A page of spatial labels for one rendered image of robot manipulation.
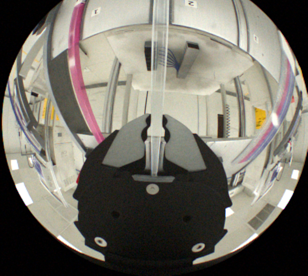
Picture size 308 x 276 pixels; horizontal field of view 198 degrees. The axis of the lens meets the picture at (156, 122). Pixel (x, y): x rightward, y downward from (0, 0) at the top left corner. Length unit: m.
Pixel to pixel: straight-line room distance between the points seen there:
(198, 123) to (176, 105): 0.55
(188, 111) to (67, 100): 1.92
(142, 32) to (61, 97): 0.33
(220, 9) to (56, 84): 0.28
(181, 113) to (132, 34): 1.73
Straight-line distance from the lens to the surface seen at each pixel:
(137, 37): 0.43
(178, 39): 0.43
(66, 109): 0.24
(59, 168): 1.22
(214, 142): 0.22
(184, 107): 1.99
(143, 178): 0.32
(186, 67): 0.51
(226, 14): 0.16
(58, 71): 0.23
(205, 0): 0.15
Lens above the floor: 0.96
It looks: 4 degrees down
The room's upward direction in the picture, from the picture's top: 177 degrees counter-clockwise
